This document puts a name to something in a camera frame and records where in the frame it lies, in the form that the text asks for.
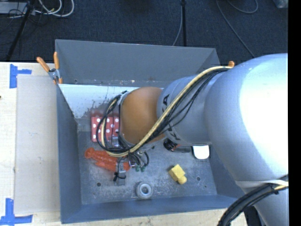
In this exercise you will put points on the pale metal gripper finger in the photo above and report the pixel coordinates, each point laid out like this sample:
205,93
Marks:
123,178
118,179

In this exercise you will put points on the red box with white dots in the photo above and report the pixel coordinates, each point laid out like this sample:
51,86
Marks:
108,126

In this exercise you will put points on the orange plastic toy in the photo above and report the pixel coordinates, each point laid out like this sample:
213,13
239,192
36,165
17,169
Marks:
101,156

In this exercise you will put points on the yellow plastic block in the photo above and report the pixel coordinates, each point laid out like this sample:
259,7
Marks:
176,173

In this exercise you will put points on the grey metal bin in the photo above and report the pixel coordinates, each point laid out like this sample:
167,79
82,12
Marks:
117,62

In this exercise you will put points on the pale flat board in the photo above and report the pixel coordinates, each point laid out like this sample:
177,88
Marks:
35,138

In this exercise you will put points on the white rounded object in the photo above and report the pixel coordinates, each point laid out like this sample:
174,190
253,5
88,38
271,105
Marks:
200,152

